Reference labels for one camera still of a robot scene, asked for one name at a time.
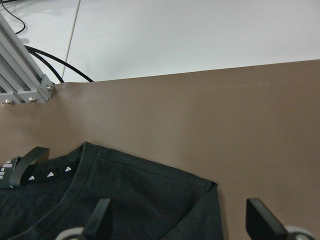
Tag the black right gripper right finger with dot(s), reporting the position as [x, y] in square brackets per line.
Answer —
[261, 224]

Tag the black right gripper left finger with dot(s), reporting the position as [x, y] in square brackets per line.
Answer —
[99, 225]

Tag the black printed t-shirt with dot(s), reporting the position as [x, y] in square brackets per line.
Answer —
[148, 200]

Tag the aluminium profile post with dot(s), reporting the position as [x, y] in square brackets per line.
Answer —
[21, 79]

